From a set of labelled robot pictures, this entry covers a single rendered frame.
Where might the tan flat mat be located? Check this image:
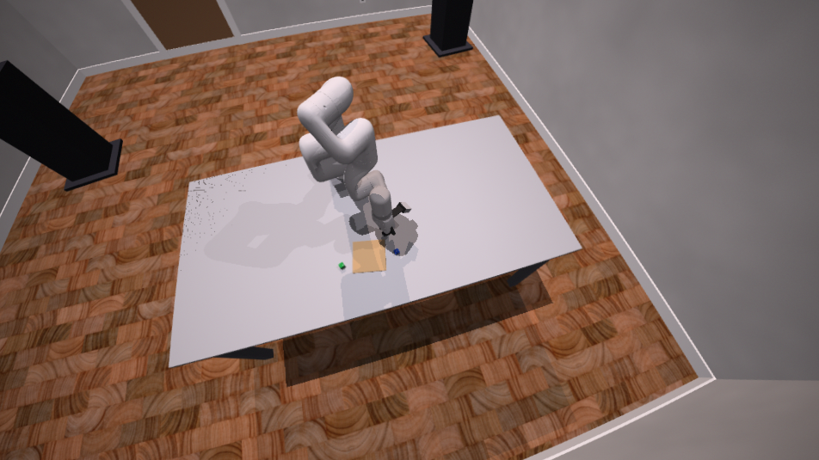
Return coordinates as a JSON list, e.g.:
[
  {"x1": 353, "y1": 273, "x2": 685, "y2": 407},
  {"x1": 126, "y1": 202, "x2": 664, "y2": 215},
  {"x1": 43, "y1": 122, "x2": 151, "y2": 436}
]
[{"x1": 353, "y1": 239, "x2": 386, "y2": 273}]

